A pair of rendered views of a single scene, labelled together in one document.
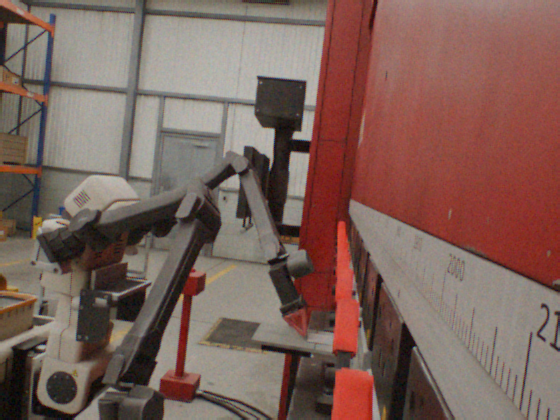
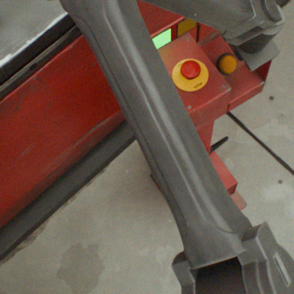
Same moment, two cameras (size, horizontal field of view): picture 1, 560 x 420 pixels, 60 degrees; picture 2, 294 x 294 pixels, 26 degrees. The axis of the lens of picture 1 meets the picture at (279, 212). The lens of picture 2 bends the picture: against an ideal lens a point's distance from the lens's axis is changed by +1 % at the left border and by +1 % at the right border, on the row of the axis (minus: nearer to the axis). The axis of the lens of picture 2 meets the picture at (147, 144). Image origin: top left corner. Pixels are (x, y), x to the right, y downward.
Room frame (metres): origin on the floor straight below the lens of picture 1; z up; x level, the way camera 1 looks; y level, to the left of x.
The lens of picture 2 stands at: (1.46, 0.51, 1.90)
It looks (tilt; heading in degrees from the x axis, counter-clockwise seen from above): 68 degrees down; 223
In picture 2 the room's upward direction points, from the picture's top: 5 degrees counter-clockwise
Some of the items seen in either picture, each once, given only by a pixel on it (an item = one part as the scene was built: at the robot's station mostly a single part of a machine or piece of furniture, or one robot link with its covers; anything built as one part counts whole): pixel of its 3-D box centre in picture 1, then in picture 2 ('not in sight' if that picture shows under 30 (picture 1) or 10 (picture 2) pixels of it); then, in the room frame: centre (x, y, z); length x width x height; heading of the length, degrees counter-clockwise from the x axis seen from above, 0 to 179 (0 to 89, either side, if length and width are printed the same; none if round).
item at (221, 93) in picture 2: not in sight; (205, 66); (0.91, 0.17, 0.75); 0.20 x 0.16 x 0.18; 162
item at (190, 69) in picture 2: not in sight; (190, 72); (0.96, 0.17, 0.79); 0.04 x 0.04 x 0.04
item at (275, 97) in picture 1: (274, 166); not in sight; (2.66, 0.06, 1.53); 0.51 x 0.25 x 0.85; 178
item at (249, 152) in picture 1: (255, 183); not in sight; (2.61, 0.14, 1.42); 0.45 x 0.12 x 0.36; 178
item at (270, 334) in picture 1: (301, 338); not in sight; (1.37, -0.11, 1.00); 0.26 x 0.18 x 0.01; 83
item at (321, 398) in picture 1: (328, 385); not in sight; (1.32, -0.19, 0.89); 0.30 x 0.05 x 0.03; 173
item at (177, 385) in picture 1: (184, 331); not in sight; (3.11, 0.52, 0.41); 0.25 x 0.20 x 0.83; 83
